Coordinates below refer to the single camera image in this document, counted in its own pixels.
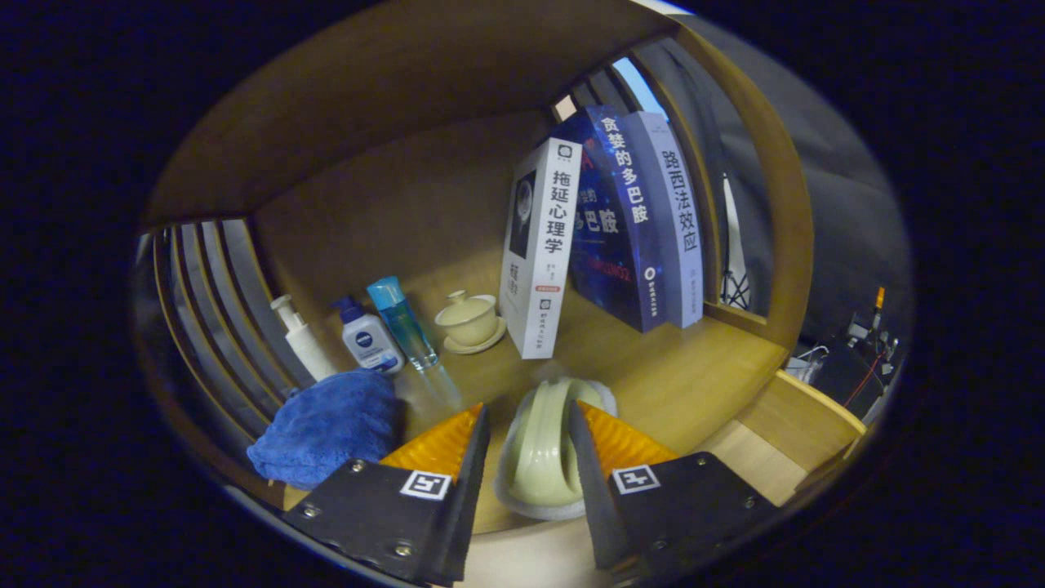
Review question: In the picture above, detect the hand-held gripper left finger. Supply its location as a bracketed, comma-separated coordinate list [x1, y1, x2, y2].
[280, 402, 492, 587]

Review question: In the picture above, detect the wooden countertop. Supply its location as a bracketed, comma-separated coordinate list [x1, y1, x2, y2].
[278, 286, 789, 536]

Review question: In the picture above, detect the black equipment box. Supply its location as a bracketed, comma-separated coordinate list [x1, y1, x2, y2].
[812, 339, 887, 421]

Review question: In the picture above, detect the white bottle with blue cap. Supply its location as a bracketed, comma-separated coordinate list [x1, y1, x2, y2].
[331, 296, 405, 376]

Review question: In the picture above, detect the white book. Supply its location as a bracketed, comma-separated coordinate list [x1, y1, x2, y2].
[498, 137, 584, 360]

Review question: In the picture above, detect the black device with orange tip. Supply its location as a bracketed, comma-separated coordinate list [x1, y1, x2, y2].
[845, 286, 899, 360]

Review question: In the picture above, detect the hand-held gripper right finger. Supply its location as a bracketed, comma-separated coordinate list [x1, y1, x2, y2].
[567, 399, 779, 586]

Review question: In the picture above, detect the black metal stand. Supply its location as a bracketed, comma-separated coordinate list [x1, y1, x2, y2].
[718, 176, 752, 310]

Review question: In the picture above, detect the pale green scrubbing brush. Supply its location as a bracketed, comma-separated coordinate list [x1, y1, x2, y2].
[493, 376, 619, 522]

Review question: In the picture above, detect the wooden cabinet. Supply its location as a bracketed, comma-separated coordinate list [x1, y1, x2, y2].
[135, 0, 816, 507]

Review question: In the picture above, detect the wooden drawer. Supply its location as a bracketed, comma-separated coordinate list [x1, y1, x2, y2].
[457, 369, 868, 587]

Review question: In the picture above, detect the cream lidded teacup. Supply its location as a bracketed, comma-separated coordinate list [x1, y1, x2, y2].
[434, 290, 508, 355]

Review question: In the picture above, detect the white pump bottle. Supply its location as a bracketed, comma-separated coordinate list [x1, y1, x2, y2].
[270, 295, 337, 382]

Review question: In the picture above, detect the clear blue bottle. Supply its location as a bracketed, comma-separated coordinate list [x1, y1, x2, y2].
[366, 276, 440, 372]

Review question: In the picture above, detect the blue folded towel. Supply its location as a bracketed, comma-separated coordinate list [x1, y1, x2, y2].
[247, 369, 401, 491]

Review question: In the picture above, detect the pale blue book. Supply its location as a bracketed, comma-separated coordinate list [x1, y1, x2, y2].
[625, 111, 705, 329]

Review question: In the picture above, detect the dark blue book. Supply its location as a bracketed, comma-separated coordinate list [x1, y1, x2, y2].
[554, 105, 672, 333]

